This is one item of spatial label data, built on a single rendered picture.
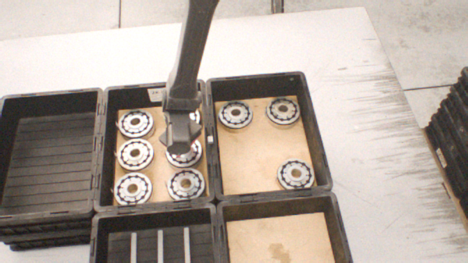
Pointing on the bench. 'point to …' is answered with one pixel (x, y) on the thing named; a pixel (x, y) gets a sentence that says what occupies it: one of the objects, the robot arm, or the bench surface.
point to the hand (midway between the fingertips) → (183, 149)
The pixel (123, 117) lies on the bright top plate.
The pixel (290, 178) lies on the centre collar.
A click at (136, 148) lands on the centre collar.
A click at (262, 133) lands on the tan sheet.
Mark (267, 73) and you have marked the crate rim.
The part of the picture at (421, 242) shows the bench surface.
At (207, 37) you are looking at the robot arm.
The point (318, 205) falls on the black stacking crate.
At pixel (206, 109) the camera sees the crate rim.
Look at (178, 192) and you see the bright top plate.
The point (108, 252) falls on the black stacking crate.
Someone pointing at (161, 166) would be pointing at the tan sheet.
